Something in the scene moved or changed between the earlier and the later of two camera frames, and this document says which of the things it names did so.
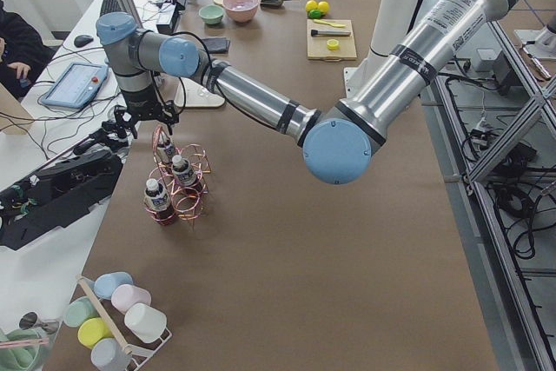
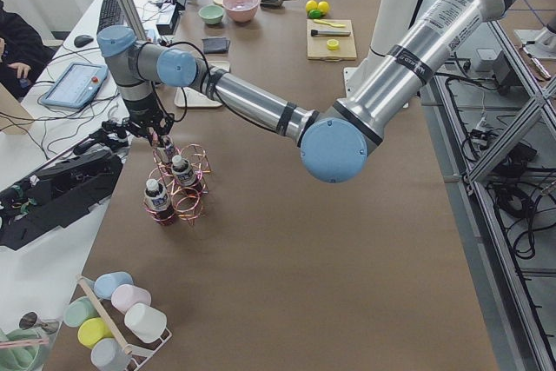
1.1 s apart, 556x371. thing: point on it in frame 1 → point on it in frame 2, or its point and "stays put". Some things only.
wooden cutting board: (330, 40) stays put
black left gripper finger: (170, 115) → (164, 131)
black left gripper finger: (123, 122) → (154, 139)
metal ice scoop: (275, 1) stays put
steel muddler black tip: (314, 32) stays put
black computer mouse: (82, 40) stays put
